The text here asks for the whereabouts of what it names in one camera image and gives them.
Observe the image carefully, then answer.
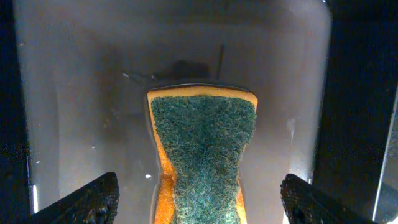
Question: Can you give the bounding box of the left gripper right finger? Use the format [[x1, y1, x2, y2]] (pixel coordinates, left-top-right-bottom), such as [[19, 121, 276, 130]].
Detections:
[[280, 174, 376, 224]]

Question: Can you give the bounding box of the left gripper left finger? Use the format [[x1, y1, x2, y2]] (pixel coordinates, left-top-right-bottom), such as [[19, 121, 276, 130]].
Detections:
[[27, 172, 120, 224]]

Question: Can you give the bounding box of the green and orange sponge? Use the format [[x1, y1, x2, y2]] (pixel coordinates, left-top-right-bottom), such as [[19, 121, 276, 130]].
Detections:
[[147, 84, 257, 223]]

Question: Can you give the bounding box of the round black tray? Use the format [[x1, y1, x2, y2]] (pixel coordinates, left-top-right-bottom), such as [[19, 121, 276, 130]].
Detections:
[[372, 91, 397, 224]]

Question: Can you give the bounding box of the black rectangular tray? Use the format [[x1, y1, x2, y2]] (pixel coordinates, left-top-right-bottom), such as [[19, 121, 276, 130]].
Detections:
[[1, 1, 397, 223]]

